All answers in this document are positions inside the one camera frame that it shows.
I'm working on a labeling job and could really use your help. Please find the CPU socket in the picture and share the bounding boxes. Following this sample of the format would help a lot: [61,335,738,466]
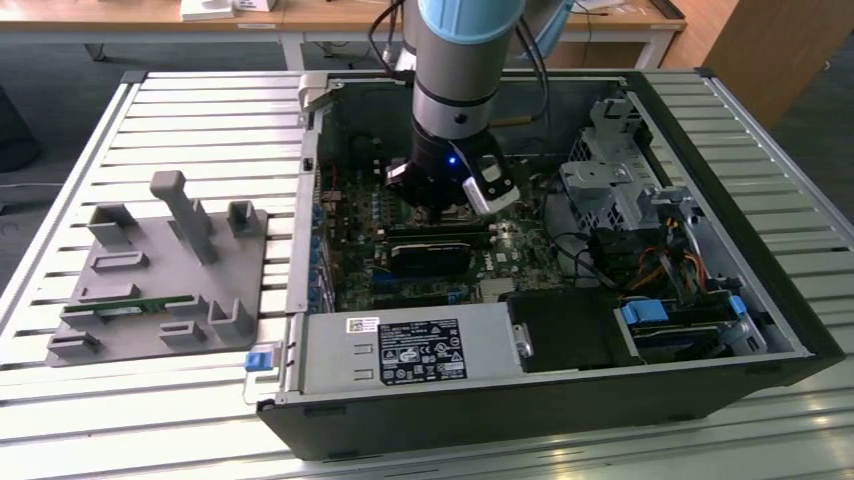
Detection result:
[404,202,479,226]

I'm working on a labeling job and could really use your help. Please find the RAM slot white clips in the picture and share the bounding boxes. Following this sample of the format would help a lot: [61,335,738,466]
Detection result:
[383,232,499,244]

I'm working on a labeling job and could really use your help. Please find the black graphics card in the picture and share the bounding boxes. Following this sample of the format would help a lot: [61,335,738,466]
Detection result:
[384,241,473,276]

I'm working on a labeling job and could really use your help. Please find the green motherboard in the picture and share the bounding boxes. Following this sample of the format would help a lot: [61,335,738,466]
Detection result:
[311,158,565,312]

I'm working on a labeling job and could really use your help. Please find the silver chipset heatsink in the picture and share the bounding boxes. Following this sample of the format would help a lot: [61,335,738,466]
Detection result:
[477,278,523,304]

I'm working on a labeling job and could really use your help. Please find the silver drive cage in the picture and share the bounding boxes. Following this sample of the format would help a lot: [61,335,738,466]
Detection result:
[556,98,672,232]

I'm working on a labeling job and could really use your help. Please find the pale blue teach pendant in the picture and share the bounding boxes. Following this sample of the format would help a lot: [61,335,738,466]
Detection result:
[529,0,575,56]

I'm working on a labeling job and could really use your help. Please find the black drive box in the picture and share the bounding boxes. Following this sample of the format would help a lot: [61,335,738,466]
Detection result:
[504,288,643,375]

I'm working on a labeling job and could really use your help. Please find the silver power supply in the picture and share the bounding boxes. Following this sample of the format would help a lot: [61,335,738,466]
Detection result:
[273,301,529,407]

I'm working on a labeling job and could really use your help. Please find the blue disk carrier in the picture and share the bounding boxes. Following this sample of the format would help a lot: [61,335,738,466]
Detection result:
[618,297,676,332]

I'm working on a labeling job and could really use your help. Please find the white papers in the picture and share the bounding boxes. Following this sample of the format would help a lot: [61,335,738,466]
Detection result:
[573,0,662,16]

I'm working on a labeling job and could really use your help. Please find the grey parts rack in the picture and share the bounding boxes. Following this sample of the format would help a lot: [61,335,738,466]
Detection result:
[42,169,272,370]

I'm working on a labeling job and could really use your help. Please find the green RAM stick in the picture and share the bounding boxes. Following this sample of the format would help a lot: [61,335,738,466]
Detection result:
[62,294,201,317]

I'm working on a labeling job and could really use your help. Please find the black PC case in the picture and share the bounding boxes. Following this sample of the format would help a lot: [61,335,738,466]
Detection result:
[255,68,847,462]

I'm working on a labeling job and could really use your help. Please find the wooden desk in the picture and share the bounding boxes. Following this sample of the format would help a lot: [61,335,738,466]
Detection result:
[0,0,688,71]

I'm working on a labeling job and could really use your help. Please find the wooden cabinet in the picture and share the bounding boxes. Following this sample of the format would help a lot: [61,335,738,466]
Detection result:
[656,0,854,132]

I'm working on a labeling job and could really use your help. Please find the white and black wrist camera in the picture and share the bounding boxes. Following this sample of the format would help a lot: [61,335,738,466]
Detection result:
[459,149,521,217]

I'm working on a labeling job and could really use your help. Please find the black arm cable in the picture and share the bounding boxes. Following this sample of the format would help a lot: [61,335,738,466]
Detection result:
[496,22,553,129]

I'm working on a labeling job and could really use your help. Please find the coloured wire bundle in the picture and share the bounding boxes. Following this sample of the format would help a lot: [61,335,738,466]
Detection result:
[626,248,710,296]

